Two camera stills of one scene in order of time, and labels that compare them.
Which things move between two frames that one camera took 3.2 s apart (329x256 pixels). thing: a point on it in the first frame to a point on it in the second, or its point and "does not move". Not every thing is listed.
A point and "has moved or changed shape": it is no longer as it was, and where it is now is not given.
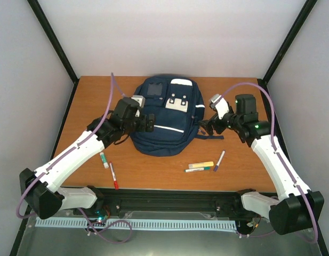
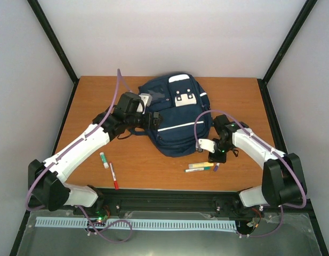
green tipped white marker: (197, 169) does not move
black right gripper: (219, 129) to (220, 159)
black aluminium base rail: (170, 199) does not move
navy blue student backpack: (178, 104) has moved or changed shape
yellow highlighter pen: (201, 165) does not move
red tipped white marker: (114, 176) does not move
